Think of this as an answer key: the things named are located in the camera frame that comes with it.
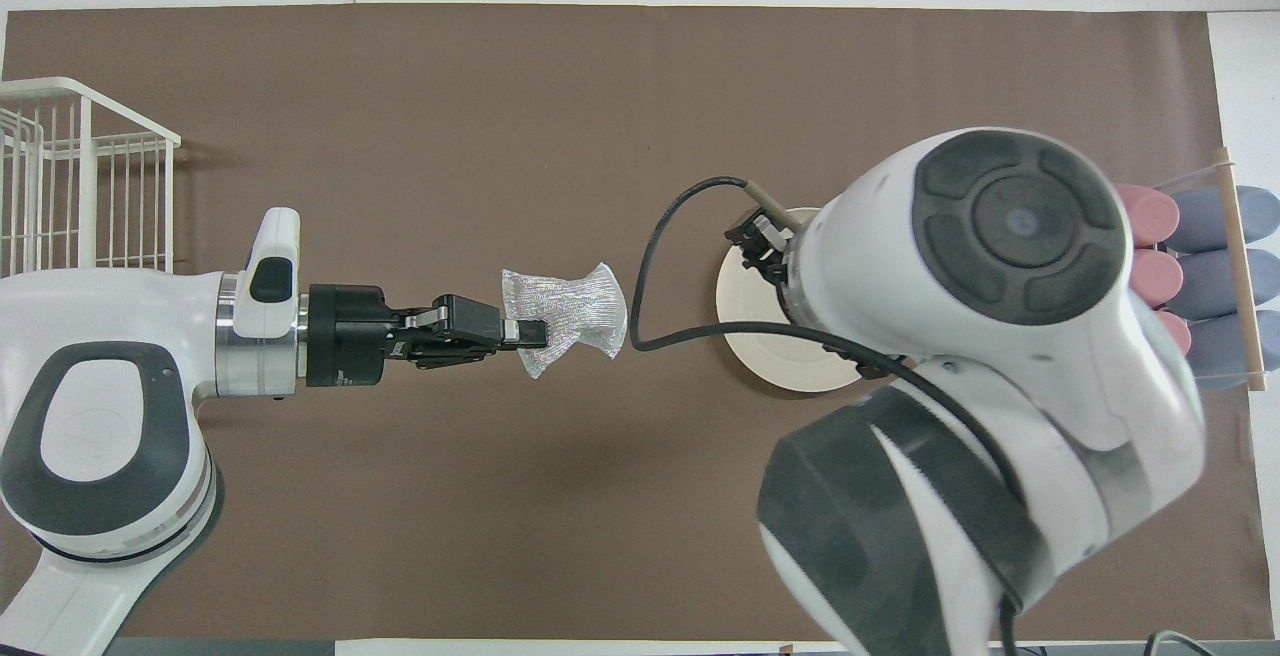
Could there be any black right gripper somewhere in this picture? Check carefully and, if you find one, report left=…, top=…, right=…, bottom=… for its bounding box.
left=725, top=206, right=801, bottom=287

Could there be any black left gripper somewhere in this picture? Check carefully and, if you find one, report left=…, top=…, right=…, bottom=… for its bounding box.
left=305, top=284, right=549, bottom=389

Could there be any cream round plate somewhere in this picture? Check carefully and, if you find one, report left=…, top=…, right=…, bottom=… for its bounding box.
left=716, top=208, right=873, bottom=394

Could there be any brown table mat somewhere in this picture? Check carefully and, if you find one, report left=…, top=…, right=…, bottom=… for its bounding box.
left=0, top=3, right=1269, bottom=642

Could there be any pink plastic cup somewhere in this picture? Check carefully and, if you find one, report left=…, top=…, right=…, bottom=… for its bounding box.
left=1115, top=184, right=1183, bottom=247
left=1155, top=311, right=1194, bottom=357
left=1130, top=248, right=1186, bottom=309

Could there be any white wire dish rack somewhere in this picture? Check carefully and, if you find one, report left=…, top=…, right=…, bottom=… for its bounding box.
left=0, top=76, right=183, bottom=277

